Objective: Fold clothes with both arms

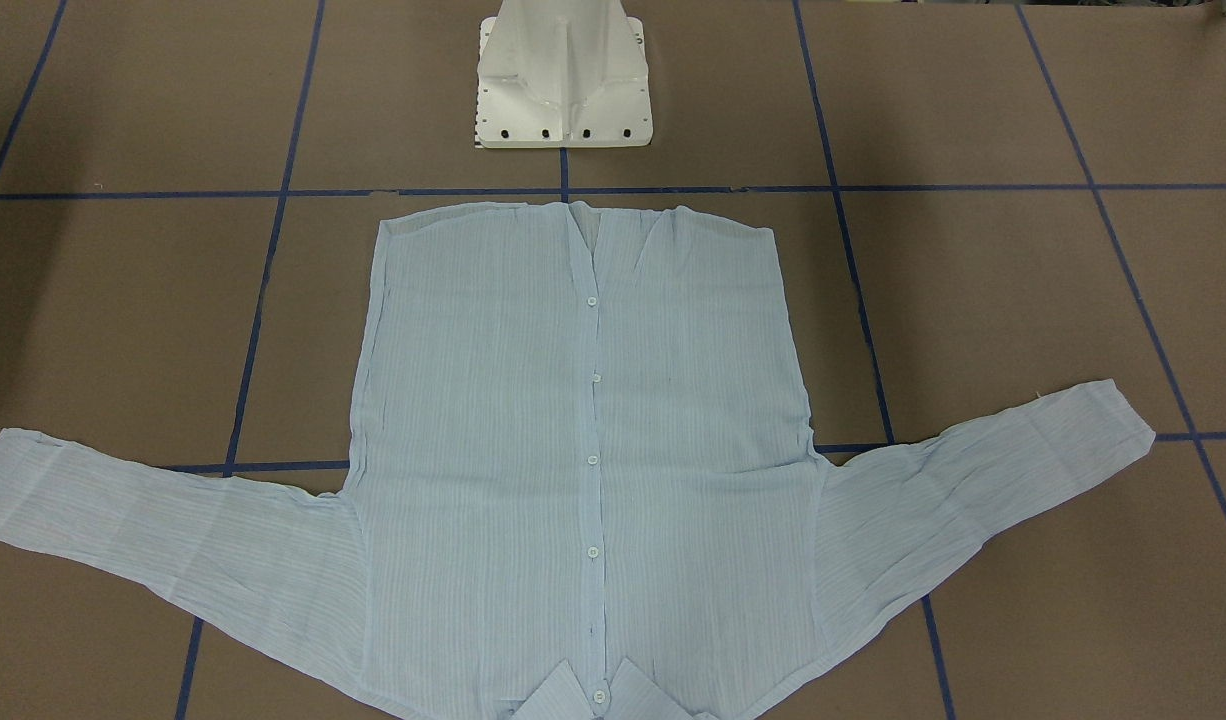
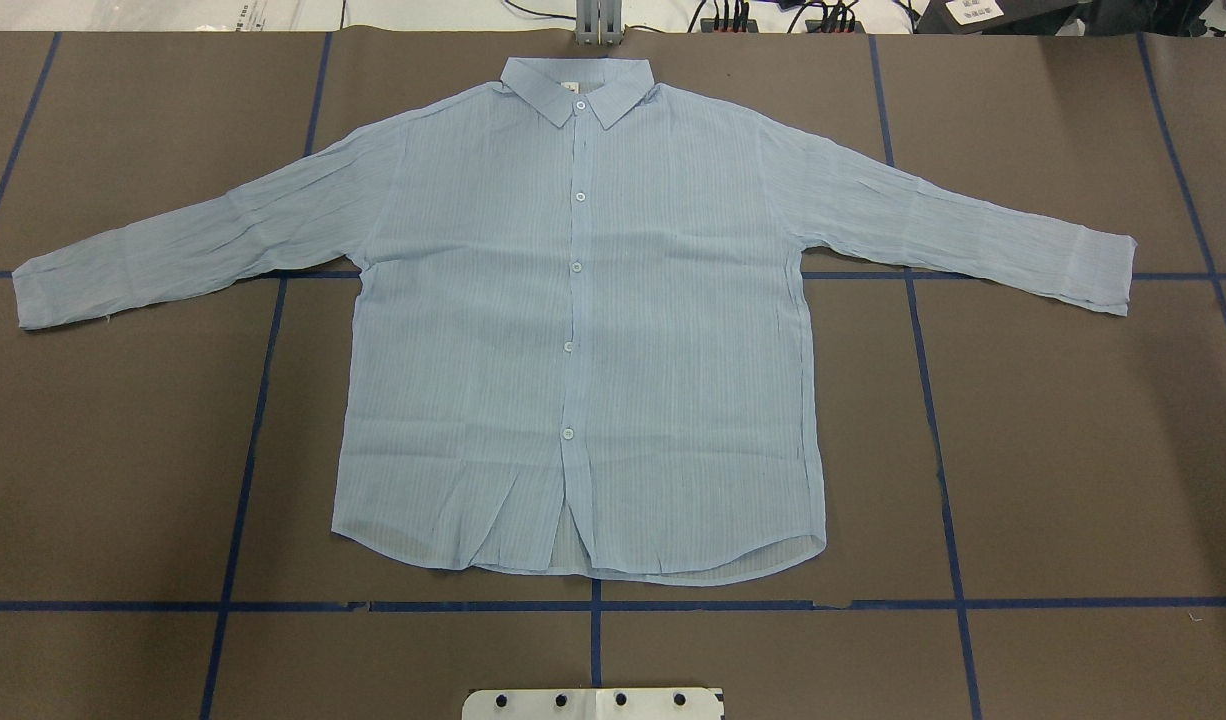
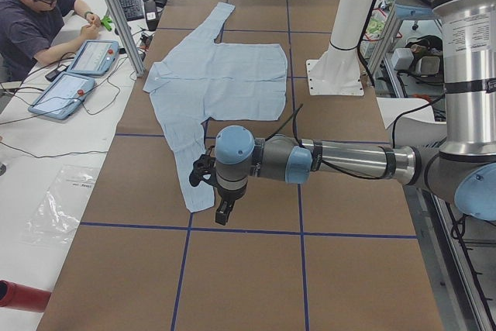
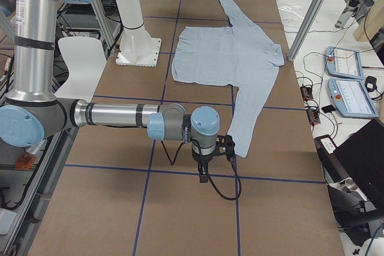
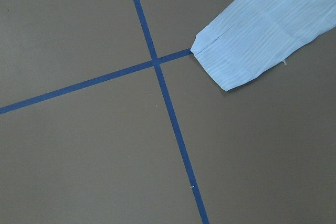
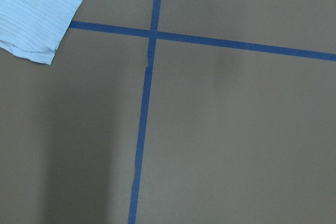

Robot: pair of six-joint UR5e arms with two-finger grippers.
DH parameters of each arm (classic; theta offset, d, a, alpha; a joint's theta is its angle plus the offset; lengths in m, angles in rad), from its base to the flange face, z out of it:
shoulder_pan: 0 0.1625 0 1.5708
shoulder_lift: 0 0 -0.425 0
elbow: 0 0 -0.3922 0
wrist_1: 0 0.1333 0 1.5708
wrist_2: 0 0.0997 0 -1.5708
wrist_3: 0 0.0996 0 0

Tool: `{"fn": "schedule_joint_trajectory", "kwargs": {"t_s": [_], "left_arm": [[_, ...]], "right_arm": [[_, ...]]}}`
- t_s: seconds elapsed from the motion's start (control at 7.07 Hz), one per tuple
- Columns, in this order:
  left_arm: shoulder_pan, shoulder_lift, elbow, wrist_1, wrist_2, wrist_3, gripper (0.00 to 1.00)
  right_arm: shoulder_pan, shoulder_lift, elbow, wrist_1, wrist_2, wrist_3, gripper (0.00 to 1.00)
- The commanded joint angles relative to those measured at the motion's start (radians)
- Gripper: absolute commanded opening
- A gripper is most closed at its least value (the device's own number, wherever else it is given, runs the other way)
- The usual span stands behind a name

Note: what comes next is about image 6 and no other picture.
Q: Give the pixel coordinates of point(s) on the light blue collared shirt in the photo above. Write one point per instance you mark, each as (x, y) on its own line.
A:
(34, 29)

